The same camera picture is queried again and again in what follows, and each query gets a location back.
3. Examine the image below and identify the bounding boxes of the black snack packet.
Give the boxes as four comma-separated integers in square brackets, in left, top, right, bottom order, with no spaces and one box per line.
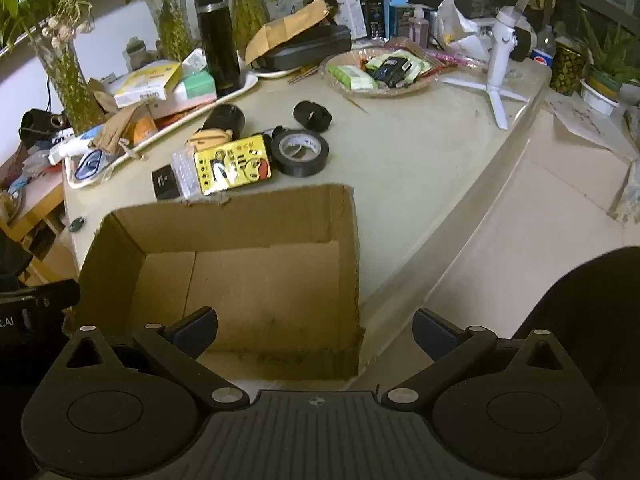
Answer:
[372,57,411,86]

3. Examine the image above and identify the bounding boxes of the clear plastic box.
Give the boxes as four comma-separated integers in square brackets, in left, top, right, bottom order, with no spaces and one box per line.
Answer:
[171,149,202,198]

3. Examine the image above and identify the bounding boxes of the person's right leg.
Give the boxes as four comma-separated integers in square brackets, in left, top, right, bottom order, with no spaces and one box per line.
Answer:
[512,246,640,480]

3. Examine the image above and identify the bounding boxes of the black thermos bottle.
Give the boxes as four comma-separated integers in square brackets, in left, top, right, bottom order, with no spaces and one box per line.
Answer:
[194,0,242,95]

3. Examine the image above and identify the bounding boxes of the glass vase with bamboo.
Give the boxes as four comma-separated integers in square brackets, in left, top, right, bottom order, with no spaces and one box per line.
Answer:
[0,0,108,136]
[127,0,196,61]
[230,0,271,53]

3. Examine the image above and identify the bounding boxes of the small black cylinder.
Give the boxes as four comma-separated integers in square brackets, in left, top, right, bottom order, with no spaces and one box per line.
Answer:
[204,104,245,133]

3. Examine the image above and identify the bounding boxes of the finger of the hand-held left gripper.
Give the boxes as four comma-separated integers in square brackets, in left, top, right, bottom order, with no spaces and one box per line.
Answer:
[35,279,82,311]

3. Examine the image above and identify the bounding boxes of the tall black box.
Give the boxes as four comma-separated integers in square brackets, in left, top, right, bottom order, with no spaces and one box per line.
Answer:
[365,0,388,41]

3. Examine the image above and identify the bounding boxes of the brown cardboard box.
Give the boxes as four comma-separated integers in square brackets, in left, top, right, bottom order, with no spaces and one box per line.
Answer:
[75,184,368,381]

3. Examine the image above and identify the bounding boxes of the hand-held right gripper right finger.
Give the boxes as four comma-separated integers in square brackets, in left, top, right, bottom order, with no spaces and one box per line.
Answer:
[381,307,581,408]

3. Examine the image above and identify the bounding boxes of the pale green sachets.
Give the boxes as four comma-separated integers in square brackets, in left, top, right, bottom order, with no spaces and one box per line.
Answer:
[395,50,433,78]

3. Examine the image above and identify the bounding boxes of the orange packet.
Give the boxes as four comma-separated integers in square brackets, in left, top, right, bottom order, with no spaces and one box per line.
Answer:
[127,110,161,146]

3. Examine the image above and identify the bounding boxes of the green wipes packet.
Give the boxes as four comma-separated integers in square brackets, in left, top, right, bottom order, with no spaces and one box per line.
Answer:
[334,64,379,92]

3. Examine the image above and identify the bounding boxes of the black ring clamp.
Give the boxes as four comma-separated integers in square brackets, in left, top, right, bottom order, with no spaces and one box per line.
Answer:
[292,101,332,133]

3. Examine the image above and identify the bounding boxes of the small black box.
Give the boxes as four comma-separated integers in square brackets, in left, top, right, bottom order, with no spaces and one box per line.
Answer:
[151,165,182,202]

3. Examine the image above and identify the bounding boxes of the white blue packet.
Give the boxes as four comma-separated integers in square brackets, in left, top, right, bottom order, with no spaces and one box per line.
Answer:
[47,125,108,166]

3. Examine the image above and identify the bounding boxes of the black electrical tape roll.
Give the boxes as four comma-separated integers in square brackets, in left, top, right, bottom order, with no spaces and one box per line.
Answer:
[270,129,328,178]

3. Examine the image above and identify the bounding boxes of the grey fringed cloth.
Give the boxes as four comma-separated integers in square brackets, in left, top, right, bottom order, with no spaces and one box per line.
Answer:
[610,160,640,223]

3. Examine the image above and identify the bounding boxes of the tall blue box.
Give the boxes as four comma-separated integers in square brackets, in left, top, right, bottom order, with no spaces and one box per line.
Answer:
[387,0,416,41]

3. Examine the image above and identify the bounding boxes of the pink pump bottle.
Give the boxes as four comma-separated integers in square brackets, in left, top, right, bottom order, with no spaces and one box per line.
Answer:
[407,5,431,43]

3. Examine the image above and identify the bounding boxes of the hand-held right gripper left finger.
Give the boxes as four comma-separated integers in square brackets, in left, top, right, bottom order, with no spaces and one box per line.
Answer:
[60,306,251,409]

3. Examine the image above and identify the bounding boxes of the white plastic bag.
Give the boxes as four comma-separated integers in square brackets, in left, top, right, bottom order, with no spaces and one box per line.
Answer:
[435,0,493,61]
[270,0,321,21]

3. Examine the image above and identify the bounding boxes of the black zip case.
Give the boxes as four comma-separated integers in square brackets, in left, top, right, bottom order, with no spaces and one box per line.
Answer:
[250,25,353,72]

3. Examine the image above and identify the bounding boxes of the brown drawstring pouch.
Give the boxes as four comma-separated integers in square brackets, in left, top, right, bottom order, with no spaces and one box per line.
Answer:
[92,105,151,153]

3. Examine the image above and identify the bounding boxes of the wooden side table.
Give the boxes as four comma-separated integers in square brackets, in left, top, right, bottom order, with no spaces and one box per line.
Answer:
[0,160,81,286]

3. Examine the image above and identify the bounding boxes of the mint green box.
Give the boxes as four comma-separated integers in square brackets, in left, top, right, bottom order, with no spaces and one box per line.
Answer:
[172,71,218,106]

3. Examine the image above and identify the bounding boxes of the brown bear toy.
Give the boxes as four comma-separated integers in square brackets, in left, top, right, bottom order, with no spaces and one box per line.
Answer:
[186,127,235,153]

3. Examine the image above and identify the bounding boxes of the brown paper envelope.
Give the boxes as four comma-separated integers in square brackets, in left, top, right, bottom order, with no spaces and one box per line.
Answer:
[244,0,331,63]

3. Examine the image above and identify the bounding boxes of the yellow black patterned cup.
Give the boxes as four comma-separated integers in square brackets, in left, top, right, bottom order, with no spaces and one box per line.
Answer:
[550,39,587,97]

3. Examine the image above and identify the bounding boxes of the tall white box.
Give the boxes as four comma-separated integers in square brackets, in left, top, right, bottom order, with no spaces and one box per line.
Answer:
[340,0,368,40]

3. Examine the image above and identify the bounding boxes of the pink striped packet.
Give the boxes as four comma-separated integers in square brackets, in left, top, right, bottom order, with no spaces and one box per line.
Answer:
[427,49,488,68]

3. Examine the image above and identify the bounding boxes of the soda bottle blue label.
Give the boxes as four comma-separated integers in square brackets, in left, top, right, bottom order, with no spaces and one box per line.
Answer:
[531,25,557,68]

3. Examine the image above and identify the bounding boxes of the white gimbal tripod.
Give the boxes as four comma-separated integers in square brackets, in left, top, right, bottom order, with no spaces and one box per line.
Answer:
[442,0,536,131]

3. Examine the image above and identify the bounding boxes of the wooden chopsticks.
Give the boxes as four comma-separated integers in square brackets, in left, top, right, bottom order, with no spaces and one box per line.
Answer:
[287,62,326,86]

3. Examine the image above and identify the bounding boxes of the yellow duck print card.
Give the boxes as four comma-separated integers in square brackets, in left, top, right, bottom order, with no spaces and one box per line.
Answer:
[192,133,273,196]

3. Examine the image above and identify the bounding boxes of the round snack dish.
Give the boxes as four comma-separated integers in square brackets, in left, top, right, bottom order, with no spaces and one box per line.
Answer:
[325,47,443,97]

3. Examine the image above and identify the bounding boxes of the yellow white medicine box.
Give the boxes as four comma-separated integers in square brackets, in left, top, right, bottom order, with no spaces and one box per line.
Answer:
[111,60,183,109]

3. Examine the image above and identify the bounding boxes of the potted aloe plant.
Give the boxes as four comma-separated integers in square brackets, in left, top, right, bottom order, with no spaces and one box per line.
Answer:
[575,10,640,116]

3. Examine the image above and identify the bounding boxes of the white tray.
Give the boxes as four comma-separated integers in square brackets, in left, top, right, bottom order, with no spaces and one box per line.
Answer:
[62,62,261,191]

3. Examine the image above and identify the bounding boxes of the black pouch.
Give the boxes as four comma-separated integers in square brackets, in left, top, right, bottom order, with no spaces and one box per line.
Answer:
[19,107,68,146]

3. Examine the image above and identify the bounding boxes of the white paper sheet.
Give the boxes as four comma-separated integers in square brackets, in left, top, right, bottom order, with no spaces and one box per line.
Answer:
[545,92,640,161]

